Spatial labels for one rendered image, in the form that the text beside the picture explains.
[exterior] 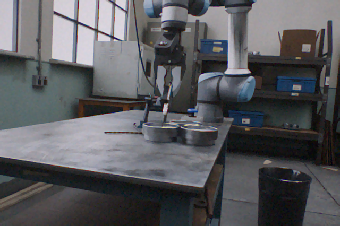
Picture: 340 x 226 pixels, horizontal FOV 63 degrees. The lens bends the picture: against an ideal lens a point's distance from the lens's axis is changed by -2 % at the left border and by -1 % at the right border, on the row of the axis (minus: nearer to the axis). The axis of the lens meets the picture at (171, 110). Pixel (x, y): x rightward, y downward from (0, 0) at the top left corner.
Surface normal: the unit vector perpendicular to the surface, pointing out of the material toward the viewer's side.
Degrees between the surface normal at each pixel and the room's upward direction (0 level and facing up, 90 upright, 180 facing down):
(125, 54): 90
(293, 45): 93
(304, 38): 93
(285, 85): 90
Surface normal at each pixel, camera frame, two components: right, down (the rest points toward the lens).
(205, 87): -0.56, 0.03
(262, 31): -0.25, 0.07
